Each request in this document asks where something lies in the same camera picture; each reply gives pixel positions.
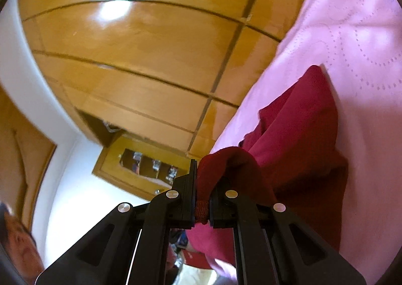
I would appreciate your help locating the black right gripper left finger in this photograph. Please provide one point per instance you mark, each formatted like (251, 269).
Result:
(129, 245)

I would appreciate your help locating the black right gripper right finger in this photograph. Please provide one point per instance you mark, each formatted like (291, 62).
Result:
(276, 247)

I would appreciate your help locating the dark red garment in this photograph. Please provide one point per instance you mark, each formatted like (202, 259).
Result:
(289, 158)

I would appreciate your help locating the wooden door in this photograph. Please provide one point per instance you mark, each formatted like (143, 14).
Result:
(25, 155)

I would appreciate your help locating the wooden wardrobe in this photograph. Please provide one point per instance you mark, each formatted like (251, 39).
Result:
(173, 72)

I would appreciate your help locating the pink bedspread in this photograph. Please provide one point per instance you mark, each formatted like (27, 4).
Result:
(358, 42)

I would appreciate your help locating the wooden wall shelf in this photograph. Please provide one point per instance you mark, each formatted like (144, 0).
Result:
(140, 168)

